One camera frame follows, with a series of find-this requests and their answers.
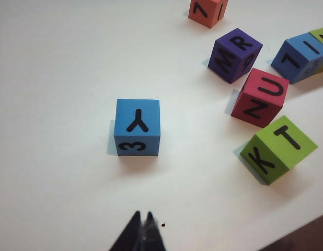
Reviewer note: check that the blue foam block fish A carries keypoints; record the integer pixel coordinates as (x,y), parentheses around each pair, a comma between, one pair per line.
(297,57)

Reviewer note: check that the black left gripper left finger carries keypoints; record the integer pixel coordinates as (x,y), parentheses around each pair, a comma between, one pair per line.
(130,238)

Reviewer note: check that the blue foam block Y 3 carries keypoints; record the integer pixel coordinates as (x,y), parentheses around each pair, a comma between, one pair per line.
(136,123)

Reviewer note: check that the green foam block K T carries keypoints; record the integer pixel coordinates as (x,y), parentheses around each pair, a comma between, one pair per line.
(276,151)

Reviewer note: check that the green foam block 9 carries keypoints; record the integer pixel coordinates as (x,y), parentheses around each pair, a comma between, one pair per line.
(322,36)

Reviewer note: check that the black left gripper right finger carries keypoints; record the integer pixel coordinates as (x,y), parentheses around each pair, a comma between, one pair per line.
(151,238)

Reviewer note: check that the orange foam block 7 I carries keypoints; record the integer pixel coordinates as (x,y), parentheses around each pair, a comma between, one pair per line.
(206,13)

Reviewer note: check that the red foam block U N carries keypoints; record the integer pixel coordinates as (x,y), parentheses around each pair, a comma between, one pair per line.
(258,99)

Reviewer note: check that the purple foam block M R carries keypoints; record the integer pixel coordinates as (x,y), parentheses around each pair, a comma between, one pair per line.
(232,55)

